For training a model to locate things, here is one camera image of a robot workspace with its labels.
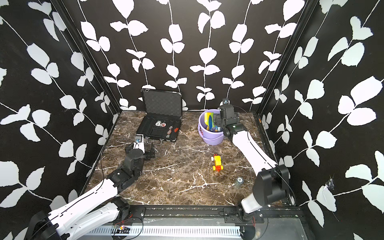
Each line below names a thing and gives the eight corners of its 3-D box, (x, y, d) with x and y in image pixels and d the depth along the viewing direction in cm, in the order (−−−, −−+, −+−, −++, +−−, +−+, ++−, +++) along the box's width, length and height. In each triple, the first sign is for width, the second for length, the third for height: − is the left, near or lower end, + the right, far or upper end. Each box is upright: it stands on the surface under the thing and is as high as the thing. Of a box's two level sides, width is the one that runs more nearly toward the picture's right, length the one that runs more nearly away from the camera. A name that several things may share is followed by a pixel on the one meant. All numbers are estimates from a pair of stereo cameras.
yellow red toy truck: (213, 172, 91) (214, 168, 86) (210, 156, 98) (211, 152, 93) (222, 171, 91) (223, 167, 87) (218, 155, 98) (219, 151, 94)
